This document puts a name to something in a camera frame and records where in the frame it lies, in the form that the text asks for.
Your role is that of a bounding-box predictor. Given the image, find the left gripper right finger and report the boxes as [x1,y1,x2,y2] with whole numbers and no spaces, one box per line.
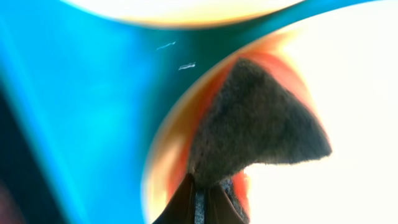
[204,184,249,224]

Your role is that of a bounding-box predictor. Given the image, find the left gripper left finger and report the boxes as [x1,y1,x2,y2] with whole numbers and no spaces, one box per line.
[152,174,196,224]

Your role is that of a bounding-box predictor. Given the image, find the orange green scrub sponge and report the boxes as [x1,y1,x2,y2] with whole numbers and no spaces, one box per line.
[166,52,333,224]

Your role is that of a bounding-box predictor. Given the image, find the yellow-green plate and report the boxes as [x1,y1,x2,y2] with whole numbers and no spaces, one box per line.
[62,0,303,29]
[142,1,397,223]

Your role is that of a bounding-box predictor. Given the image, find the teal plastic tray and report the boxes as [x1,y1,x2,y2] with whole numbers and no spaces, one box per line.
[1,1,391,223]

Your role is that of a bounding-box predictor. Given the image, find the black rectangular tray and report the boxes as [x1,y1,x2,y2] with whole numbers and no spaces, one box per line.
[1,93,65,224]

